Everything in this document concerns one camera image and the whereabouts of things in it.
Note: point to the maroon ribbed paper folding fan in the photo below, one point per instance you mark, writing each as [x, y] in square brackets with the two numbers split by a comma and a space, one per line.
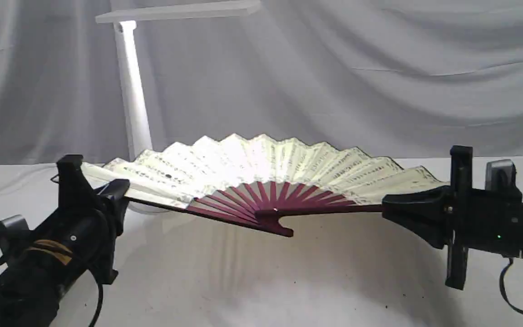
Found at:
[253, 182]

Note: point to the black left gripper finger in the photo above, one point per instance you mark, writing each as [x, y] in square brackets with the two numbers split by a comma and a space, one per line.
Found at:
[114, 197]

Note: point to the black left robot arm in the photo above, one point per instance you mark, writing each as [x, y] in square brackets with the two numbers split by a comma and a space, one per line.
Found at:
[34, 311]

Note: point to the white desk lamp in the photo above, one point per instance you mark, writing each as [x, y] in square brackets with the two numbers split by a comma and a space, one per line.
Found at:
[130, 86]

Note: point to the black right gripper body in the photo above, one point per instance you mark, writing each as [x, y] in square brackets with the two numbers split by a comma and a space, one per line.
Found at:
[490, 221]

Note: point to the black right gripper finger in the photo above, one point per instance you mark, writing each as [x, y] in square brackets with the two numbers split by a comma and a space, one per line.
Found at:
[434, 232]
[420, 207]

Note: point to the grey fabric backdrop curtain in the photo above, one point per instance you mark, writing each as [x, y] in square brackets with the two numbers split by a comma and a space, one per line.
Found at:
[404, 78]

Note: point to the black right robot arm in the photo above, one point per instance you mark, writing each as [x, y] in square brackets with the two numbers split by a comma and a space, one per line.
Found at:
[461, 217]

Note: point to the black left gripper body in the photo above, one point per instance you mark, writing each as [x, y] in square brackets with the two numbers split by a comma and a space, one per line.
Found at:
[78, 235]

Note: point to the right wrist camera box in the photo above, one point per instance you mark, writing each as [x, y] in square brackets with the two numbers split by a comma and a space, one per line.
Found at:
[500, 175]

